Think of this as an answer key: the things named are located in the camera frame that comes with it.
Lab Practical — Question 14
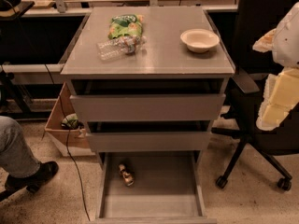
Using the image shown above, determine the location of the white bowl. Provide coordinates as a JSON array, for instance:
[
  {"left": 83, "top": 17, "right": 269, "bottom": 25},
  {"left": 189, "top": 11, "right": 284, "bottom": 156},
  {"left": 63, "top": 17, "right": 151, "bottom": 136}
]
[{"left": 180, "top": 29, "right": 220, "bottom": 53}]

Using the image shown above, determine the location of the black floor cable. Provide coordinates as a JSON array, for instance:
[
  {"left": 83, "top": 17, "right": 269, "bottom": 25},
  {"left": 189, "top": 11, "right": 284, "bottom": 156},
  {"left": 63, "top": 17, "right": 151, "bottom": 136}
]
[{"left": 43, "top": 63, "right": 92, "bottom": 222}]

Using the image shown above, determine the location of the green bag in box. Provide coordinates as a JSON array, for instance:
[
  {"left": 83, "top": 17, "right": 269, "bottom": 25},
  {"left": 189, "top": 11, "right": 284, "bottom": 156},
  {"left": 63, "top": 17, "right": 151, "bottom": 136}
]
[{"left": 61, "top": 113, "right": 84, "bottom": 130}]

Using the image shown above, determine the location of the person leg in jeans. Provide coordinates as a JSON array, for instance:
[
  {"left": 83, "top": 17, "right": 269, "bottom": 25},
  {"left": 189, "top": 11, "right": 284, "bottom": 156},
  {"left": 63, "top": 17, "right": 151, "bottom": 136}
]
[{"left": 0, "top": 116, "right": 41, "bottom": 178}]

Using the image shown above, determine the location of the grey middle drawer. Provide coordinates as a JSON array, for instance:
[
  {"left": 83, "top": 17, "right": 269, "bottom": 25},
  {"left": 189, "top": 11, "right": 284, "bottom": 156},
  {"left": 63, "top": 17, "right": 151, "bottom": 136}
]
[{"left": 87, "top": 120, "right": 210, "bottom": 152}]

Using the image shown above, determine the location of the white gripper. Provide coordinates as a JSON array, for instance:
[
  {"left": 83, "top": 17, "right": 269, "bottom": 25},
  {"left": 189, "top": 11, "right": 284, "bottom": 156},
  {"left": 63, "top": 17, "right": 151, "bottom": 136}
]
[{"left": 252, "top": 3, "right": 299, "bottom": 131}]

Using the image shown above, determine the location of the black shoe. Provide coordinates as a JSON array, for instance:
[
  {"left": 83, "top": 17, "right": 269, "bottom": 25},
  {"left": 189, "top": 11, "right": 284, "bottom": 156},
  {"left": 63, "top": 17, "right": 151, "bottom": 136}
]
[{"left": 5, "top": 161, "right": 59, "bottom": 191}]

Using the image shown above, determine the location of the grey open bottom drawer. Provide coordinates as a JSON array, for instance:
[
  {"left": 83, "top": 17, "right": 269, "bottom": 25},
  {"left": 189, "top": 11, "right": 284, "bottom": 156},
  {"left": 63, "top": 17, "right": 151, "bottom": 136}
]
[{"left": 89, "top": 151, "right": 217, "bottom": 224}]

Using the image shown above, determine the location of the grey top drawer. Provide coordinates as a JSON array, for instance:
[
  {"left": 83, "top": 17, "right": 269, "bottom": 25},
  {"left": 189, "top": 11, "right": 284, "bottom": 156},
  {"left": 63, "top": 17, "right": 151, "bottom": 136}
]
[{"left": 68, "top": 79, "right": 225, "bottom": 122}]

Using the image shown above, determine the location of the clear plastic water bottle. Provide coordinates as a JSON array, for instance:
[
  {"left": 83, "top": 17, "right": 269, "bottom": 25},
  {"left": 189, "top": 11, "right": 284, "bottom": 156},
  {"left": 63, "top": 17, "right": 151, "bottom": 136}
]
[{"left": 97, "top": 35, "right": 147, "bottom": 61}]

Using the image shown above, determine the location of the grey drawer cabinet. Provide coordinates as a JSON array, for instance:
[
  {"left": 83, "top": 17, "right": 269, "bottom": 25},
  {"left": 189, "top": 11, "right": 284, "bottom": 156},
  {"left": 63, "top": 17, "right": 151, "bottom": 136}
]
[{"left": 60, "top": 6, "right": 236, "bottom": 161}]

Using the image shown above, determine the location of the black office chair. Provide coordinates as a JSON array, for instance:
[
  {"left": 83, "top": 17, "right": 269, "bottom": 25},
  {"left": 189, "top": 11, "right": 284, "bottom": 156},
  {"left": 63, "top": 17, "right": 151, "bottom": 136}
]
[{"left": 212, "top": 0, "right": 299, "bottom": 191}]

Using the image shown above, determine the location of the green chip bag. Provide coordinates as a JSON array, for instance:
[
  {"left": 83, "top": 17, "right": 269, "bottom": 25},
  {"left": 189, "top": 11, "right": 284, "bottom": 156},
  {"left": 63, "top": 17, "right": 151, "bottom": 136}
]
[{"left": 107, "top": 14, "right": 144, "bottom": 39}]

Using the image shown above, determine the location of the cardboard box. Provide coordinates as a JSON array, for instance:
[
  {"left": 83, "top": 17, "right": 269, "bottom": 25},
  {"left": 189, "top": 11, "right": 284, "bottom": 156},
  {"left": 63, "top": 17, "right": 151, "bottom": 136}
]
[{"left": 45, "top": 83, "right": 93, "bottom": 156}]

